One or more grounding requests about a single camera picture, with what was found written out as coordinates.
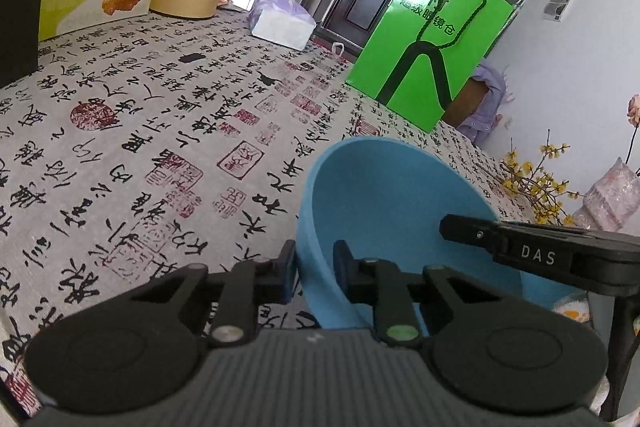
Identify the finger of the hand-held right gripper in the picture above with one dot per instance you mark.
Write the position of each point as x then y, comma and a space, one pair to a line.
470, 232

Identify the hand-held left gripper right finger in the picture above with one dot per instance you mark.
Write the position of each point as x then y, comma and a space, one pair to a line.
342, 272

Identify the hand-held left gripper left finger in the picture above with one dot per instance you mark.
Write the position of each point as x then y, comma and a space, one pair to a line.
287, 272

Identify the blue bowl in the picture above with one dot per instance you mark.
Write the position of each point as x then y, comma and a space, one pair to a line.
390, 207

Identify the pink textured vase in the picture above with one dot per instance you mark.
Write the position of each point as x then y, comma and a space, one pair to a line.
607, 202

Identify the yellow flower branch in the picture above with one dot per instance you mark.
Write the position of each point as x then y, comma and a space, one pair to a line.
537, 187

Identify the purple jacket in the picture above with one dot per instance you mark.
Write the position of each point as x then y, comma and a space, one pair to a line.
487, 107

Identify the wooden chair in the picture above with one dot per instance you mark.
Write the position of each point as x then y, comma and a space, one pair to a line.
462, 102

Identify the calligraphy printed tablecloth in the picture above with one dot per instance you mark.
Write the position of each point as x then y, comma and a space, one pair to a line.
150, 132

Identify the green paper bag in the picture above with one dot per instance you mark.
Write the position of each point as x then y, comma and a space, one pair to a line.
435, 37

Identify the tissue pack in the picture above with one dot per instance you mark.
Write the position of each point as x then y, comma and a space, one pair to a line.
280, 24

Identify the wall electrical panel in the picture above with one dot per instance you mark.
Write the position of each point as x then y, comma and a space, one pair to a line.
560, 4

